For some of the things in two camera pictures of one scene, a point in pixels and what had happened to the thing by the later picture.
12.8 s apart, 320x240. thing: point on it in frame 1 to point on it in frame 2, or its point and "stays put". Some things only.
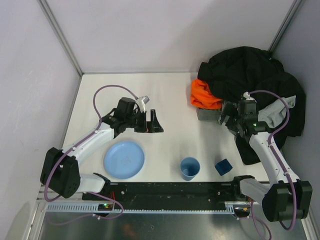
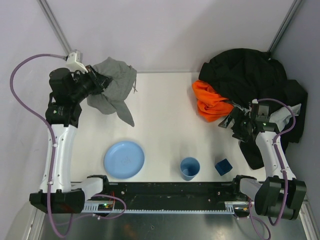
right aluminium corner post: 284,25 stays put
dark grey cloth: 206,114 to 111,99
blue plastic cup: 189,167 stays put
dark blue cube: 223,166 stays put
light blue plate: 124,160 stays put
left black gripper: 145,122 to 97,81
